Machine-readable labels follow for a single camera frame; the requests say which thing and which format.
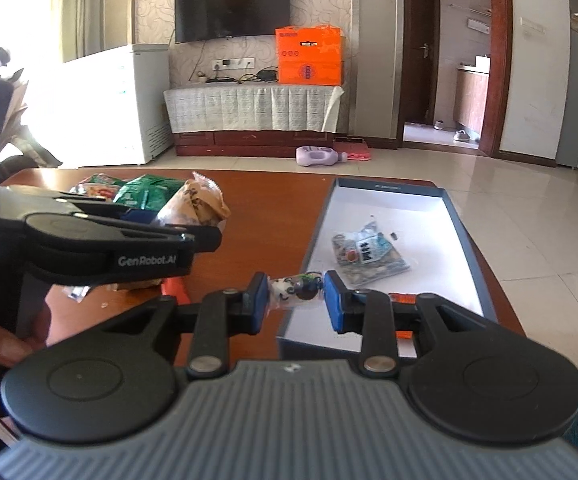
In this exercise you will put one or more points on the cloth-covered TV cabinet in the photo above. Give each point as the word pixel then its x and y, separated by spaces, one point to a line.
pixel 249 107

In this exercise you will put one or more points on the clear blue label snack packet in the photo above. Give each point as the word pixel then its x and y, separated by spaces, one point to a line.
pixel 369 255

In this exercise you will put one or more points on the small clear wrapper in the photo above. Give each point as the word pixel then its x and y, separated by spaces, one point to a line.
pixel 76 293

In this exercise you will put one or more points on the purple detergent bottle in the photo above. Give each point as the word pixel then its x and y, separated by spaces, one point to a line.
pixel 316 156

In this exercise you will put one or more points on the shallow grey cardboard box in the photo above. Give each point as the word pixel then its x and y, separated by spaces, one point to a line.
pixel 409 195

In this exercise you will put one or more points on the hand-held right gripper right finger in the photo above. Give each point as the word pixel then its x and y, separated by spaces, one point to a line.
pixel 333 305

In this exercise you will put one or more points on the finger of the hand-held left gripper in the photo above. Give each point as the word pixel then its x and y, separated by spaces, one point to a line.
pixel 134 232
pixel 64 201

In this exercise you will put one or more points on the wall television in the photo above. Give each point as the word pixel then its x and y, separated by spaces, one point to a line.
pixel 231 5

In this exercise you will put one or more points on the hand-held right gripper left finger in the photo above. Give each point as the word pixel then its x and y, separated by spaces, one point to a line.
pixel 258 306

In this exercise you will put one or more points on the wall power outlet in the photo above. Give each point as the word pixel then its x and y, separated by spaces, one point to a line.
pixel 233 63

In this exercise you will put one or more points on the person's left hand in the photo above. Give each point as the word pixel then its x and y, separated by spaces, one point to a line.
pixel 6 347

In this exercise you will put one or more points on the black router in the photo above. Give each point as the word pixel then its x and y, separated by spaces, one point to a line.
pixel 269 74

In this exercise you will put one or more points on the wooden television cabinet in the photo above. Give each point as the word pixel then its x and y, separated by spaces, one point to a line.
pixel 249 142

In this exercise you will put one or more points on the orange cardboard gift box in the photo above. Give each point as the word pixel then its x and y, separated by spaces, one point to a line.
pixel 310 57

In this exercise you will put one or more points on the white chest freezer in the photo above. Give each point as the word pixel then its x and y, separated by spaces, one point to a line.
pixel 119 105

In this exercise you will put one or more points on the wooden kitchen cabinet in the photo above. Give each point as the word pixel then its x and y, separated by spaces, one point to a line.
pixel 471 100

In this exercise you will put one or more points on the brown wooden door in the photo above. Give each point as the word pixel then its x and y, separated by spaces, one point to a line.
pixel 419 45

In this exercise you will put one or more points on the beige ball snack packet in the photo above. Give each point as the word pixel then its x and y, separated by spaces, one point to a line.
pixel 199 205

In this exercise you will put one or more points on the panda print candy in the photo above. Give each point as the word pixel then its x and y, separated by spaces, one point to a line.
pixel 294 290

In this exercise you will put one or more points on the orange snack stick packet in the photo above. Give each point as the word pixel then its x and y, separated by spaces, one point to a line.
pixel 402 299

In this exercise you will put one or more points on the red and green snack packet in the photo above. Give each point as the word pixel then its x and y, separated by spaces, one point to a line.
pixel 96 187

